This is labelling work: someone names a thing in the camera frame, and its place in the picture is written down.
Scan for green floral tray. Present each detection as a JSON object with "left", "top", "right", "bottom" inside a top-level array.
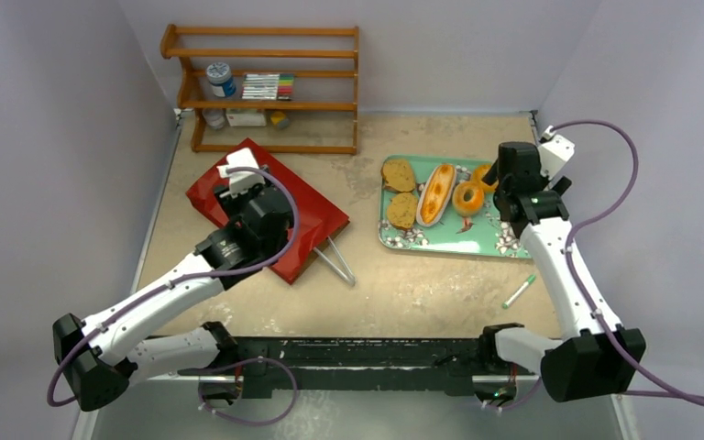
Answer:
[{"left": 378, "top": 155, "right": 534, "bottom": 261}]

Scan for fake baguette bread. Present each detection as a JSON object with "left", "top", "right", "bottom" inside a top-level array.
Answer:
[{"left": 416, "top": 163, "right": 457, "bottom": 227}]

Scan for red paper bag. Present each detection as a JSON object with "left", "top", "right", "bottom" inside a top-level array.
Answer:
[{"left": 186, "top": 138, "right": 349, "bottom": 285}]

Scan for metal tongs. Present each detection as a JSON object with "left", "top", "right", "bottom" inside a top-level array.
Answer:
[{"left": 313, "top": 237, "right": 357, "bottom": 287}]

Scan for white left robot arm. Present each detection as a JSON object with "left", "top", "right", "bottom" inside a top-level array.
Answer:
[{"left": 46, "top": 182, "right": 300, "bottom": 412}]

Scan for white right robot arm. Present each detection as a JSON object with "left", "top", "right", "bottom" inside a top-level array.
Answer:
[{"left": 478, "top": 141, "right": 646, "bottom": 402}]

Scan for white green tipped pen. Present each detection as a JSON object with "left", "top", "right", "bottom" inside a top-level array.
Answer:
[{"left": 501, "top": 274, "right": 537, "bottom": 309}]

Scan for yellow grey cube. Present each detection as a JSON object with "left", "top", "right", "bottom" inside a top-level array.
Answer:
[{"left": 269, "top": 111, "right": 291, "bottom": 130}]

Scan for small white box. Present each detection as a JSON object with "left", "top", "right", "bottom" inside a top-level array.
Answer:
[{"left": 225, "top": 108, "right": 268, "bottom": 127}]

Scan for clear plastic bottle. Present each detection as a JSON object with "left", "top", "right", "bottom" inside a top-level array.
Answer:
[{"left": 202, "top": 108, "right": 226, "bottom": 130}]

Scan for wooden shelf rack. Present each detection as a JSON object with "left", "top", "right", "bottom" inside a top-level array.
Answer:
[{"left": 159, "top": 24, "right": 360, "bottom": 155}]

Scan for coloured marker set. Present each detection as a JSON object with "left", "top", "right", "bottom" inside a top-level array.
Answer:
[{"left": 242, "top": 73, "right": 295, "bottom": 101}]

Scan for blue lidded jar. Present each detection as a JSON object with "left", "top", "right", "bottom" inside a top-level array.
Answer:
[{"left": 205, "top": 62, "right": 237, "bottom": 98}]

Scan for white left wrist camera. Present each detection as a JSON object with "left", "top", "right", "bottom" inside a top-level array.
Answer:
[{"left": 216, "top": 148, "right": 265, "bottom": 196}]

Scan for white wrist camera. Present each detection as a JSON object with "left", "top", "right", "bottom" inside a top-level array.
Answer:
[
  {"left": 537, "top": 126, "right": 576, "bottom": 182},
  {"left": 216, "top": 148, "right": 265, "bottom": 196}
]

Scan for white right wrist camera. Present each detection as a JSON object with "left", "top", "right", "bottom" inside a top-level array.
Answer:
[{"left": 537, "top": 126, "right": 576, "bottom": 182}]

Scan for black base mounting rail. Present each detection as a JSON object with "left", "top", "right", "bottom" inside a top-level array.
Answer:
[{"left": 195, "top": 336, "right": 537, "bottom": 402}]

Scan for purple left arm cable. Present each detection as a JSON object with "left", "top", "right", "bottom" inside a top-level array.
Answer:
[{"left": 46, "top": 166, "right": 302, "bottom": 427}]

